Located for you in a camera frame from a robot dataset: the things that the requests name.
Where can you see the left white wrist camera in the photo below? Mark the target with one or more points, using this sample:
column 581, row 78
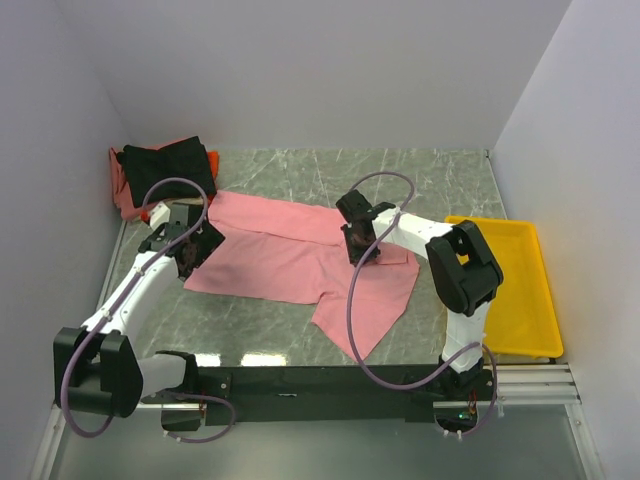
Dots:
column 156, row 216

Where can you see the salmon folded t shirt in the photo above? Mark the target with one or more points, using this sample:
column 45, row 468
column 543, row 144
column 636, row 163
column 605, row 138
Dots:
column 120, row 190

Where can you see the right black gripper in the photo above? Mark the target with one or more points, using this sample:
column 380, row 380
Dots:
column 354, row 255

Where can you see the aluminium frame rail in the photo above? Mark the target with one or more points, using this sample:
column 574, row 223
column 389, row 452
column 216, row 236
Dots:
column 518, row 385

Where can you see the orange folded t shirt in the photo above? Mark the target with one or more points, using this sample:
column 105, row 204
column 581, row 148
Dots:
column 213, row 161

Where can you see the black folded t shirt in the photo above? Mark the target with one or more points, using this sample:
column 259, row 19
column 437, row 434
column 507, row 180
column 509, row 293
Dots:
column 185, row 159

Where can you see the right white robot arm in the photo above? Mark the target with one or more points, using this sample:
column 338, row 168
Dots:
column 465, row 272

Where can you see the pink t shirt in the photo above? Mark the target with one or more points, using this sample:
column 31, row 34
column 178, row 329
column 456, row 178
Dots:
column 296, row 253

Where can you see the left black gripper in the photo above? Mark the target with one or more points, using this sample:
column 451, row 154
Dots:
column 209, row 239

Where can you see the cream folded t shirt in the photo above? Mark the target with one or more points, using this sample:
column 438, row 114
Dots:
column 190, row 201

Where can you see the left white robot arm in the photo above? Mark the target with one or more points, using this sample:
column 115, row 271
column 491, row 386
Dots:
column 96, row 369

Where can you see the yellow plastic tray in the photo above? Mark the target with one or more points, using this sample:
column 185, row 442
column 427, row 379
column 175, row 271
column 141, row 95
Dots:
column 521, row 319

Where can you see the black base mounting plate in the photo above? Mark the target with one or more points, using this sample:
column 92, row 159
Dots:
column 319, row 393

